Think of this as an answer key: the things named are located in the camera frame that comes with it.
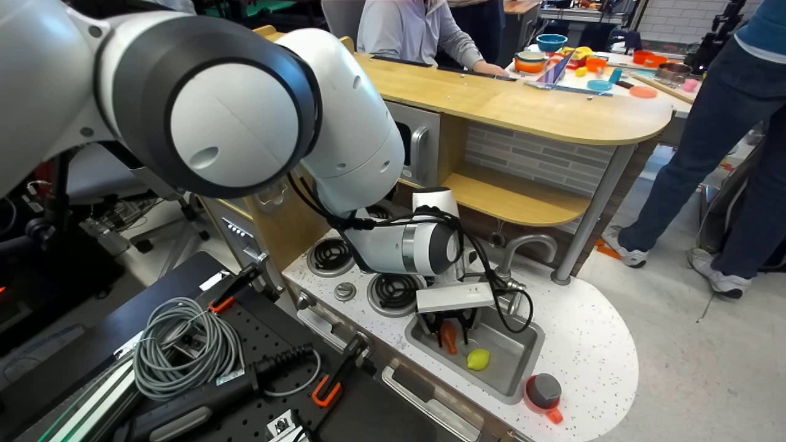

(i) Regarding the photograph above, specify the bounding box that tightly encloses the black perforated mounting board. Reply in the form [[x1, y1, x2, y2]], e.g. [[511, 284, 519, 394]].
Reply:
[[0, 251, 438, 442]]

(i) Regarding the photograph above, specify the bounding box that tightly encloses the yellow toy ball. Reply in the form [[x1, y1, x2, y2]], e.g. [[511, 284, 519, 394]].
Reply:
[[464, 346, 494, 375]]

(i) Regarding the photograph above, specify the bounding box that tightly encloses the wooden toy kitchen set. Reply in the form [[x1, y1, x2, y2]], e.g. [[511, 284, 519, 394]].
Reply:
[[193, 22, 678, 442]]

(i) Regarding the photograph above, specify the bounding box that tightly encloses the black clamp with orange handle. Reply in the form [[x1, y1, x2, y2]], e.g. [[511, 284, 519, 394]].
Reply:
[[311, 331, 371, 412], [206, 257, 268, 318]]

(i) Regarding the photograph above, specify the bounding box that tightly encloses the standing person in jeans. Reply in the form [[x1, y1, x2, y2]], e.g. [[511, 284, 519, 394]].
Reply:
[[603, 0, 786, 302]]

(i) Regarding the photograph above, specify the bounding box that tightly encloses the orange toy object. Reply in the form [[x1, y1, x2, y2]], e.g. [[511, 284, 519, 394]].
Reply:
[[438, 317, 464, 355]]

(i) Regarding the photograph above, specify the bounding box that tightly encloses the green and white bar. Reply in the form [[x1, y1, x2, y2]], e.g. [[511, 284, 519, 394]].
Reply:
[[35, 359, 139, 442]]

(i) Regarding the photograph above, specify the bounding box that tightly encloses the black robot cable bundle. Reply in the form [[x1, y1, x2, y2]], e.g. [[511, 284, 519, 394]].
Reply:
[[286, 168, 537, 337]]

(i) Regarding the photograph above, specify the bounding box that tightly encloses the blue plastic bowl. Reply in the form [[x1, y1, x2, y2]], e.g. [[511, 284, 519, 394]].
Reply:
[[537, 31, 570, 54]]

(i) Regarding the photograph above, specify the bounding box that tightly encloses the grey metal sink basin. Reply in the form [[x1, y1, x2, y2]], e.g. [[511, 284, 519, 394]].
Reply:
[[403, 292, 549, 404]]

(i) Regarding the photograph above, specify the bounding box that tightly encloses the grey coiled cable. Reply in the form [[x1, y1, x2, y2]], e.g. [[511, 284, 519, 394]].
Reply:
[[130, 294, 249, 402]]

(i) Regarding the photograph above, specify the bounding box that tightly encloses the orange stacked bowl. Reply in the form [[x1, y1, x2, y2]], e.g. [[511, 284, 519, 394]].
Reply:
[[514, 49, 550, 76]]

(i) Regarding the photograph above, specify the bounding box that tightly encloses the black toy stove burner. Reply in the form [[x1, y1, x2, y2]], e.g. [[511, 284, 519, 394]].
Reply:
[[307, 236, 358, 278], [366, 270, 428, 318]]

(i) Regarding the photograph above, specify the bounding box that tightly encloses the black camera tripod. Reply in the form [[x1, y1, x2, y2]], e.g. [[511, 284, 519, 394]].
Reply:
[[23, 149, 86, 272]]

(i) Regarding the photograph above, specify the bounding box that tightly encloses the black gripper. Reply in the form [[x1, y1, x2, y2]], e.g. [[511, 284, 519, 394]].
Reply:
[[421, 308, 491, 354]]

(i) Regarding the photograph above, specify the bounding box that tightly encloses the silver toy faucet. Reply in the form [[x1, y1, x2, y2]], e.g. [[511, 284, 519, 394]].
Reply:
[[489, 231, 562, 299]]

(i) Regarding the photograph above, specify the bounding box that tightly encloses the red cup with grey lid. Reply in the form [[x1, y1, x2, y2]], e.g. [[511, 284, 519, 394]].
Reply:
[[523, 370, 567, 426]]

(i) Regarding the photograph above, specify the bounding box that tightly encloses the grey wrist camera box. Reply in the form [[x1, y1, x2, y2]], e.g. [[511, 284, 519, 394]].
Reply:
[[416, 280, 500, 317]]

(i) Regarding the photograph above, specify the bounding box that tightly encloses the seated person in grey shirt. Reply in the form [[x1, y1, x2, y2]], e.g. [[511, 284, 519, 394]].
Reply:
[[356, 0, 522, 84]]

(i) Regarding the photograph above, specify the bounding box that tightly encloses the grey padded office chair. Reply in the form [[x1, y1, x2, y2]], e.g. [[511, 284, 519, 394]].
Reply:
[[61, 141, 184, 209]]

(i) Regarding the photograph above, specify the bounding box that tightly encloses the black elongated device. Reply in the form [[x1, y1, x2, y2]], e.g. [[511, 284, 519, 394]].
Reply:
[[129, 346, 325, 442]]

